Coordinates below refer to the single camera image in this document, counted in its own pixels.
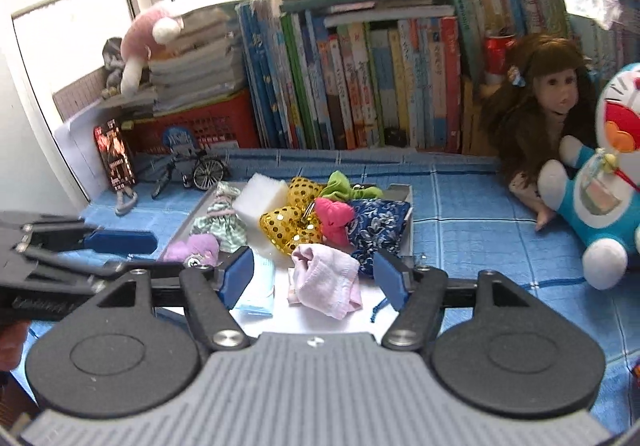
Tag pink rabbit plush toy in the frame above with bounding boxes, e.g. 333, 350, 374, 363
120, 2, 185, 99

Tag grey carabiner clip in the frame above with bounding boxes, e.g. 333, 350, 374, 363
114, 186, 138, 217

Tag window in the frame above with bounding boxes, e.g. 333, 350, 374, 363
10, 0, 281, 127

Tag blue face mask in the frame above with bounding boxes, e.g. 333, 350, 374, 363
232, 256, 277, 317

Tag red black card package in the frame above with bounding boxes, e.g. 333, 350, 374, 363
93, 118, 137, 191

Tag miniature wire bicycle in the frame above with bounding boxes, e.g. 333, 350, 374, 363
150, 148, 228, 199

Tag white cardboard box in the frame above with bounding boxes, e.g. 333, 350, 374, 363
157, 182, 416, 334

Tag brown-haired doll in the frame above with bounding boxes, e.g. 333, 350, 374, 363
480, 34, 598, 231

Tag red drink can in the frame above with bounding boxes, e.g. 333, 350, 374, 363
482, 33, 518, 86

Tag white foam block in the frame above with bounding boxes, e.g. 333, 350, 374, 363
234, 173, 292, 225

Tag green scrunchie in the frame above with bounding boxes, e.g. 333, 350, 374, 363
318, 171, 362, 203

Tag blue floral pouch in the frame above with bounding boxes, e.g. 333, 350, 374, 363
347, 198, 413, 324

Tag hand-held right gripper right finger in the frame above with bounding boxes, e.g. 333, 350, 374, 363
372, 250, 533, 352

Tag person's left hand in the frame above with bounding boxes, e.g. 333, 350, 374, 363
0, 321, 32, 372

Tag striped doll dress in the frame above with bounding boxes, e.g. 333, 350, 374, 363
190, 181, 248, 254

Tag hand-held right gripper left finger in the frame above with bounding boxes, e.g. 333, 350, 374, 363
97, 246, 256, 352

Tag light pink sock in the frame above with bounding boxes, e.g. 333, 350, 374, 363
286, 243, 363, 320

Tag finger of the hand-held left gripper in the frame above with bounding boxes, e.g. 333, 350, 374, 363
20, 218, 158, 257
22, 246, 133, 284

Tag gold sequin bow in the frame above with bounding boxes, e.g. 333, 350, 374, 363
259, 177, 326, 257

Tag pink fabric bow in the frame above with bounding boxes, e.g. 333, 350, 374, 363
314, 197, 356, 247

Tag blue cat plush toy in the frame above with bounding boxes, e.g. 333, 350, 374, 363
537, 62, 640, 291

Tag row of upright books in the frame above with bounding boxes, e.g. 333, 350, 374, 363
235, 0, 573, 154

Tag grey figurine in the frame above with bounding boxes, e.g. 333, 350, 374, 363
101, 36, 126, 99

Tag blue round tag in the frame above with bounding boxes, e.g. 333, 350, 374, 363
162, 126, 197, 154

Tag purple plush toy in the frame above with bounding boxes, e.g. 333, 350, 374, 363
162, 233, 221, 269

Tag stack of flat books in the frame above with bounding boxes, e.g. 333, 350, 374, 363
102, 8, 246, 119

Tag red plastic basket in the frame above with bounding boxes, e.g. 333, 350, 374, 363
122, 88, 261, 157

